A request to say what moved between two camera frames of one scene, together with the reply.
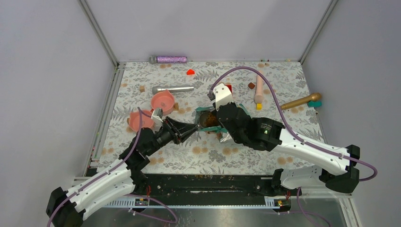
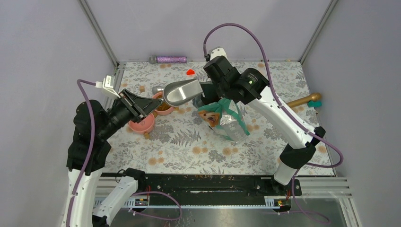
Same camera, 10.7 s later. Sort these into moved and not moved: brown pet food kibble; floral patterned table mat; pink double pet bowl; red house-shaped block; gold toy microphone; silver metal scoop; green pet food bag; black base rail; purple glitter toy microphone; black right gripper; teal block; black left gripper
Moved: black right gripper; brown pet food kibble; silver metal scoop; green pet food bag; black left gripper
Not moved: pink double pet bowl; gold toy microphone; teal block; purple glitter toy microphone; red house-shaped block; black base rail; floral patterned table mat
